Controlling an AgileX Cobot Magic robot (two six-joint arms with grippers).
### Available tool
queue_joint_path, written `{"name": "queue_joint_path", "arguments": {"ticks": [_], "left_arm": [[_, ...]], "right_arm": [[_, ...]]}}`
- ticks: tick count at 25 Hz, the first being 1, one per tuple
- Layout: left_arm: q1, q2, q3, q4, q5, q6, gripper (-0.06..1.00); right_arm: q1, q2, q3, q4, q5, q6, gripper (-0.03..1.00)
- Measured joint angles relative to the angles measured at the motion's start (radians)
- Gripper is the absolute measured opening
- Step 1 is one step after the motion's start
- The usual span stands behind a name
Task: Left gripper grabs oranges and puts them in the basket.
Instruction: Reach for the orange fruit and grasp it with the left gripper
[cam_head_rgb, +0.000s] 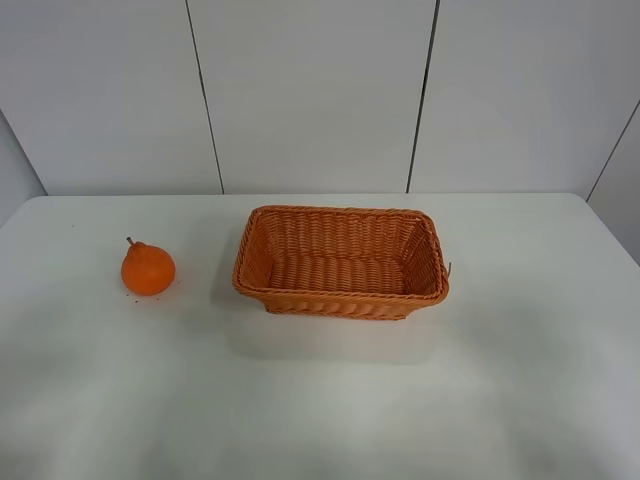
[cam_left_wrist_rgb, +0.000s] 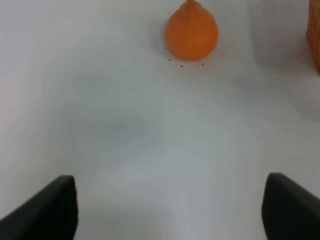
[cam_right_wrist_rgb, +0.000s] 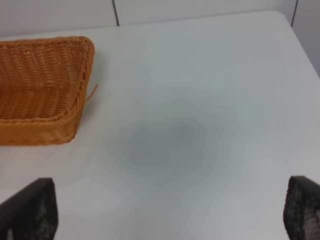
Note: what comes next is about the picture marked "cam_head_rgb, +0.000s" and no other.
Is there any orange with stem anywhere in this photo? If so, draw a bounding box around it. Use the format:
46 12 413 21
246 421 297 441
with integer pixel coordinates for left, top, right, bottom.
120 237 176 296

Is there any orange wicker basket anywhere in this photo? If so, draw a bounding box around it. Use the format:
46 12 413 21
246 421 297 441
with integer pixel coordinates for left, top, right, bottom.
232 205 449 320

